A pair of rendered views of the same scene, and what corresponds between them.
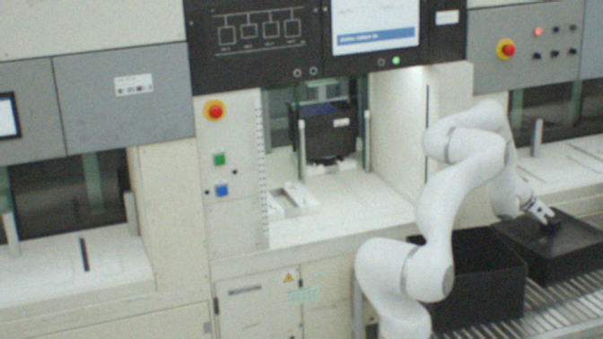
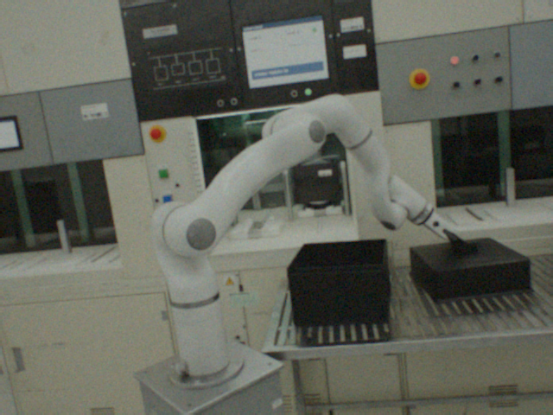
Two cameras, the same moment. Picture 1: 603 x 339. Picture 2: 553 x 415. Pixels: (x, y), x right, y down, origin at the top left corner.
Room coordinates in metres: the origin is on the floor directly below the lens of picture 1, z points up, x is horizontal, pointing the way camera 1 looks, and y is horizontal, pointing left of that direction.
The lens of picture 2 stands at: (0.56, -0.93, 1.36)
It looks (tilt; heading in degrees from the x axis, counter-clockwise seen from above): 10 degrees down; 26
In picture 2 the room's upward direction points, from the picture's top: 7 degrees counter-clockwise
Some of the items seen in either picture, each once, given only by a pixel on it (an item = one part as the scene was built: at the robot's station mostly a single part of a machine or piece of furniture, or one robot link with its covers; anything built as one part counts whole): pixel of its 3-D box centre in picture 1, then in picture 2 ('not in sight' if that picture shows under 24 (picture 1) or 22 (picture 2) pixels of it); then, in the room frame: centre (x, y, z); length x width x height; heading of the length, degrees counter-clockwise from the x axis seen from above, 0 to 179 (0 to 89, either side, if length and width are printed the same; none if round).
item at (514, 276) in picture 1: (462, 275); (341, 279); (1.96, -0.45, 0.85); 0.28 x 0.28 x 0.17; 10
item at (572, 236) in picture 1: (549, 239); (465, 263); (2.20, -0.79, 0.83); 0.29 x 0.29 x 0.13; 25
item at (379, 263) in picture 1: (393, 288); (183, 250); (1.54, -0.19, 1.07); 0.19 x 0.12 x 0.24; 56
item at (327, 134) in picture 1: (321, 119); (316, 174); (2.86, -0.07, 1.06); 0.24 x 0.20 x 0.32; 108
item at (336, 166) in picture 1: (322, 159); (320, 207); (2.86, -0.07, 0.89); 0.22 x 0.21 x 0.04; 18
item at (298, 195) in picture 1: (283, 200); (257, 227); (2.47, 0.08, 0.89); 0.22 x 0.21 x 0.04; 18
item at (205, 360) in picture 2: not in sight; (201, 334); (1.53, -0.22, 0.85); 0.19 x 0.19 x 0.18
